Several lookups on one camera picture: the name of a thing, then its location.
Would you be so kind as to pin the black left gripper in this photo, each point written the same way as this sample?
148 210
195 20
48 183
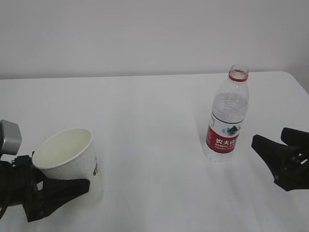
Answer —
18 186

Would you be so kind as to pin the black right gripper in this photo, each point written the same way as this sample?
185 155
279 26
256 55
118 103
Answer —
289 164

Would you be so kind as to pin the white paper coffee cup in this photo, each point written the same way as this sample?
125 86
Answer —
70 155

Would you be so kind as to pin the clear Nongfu Spring water bottle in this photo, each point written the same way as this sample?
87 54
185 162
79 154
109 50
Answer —
229 108

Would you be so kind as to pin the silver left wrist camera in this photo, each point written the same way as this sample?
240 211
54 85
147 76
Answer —
10 138

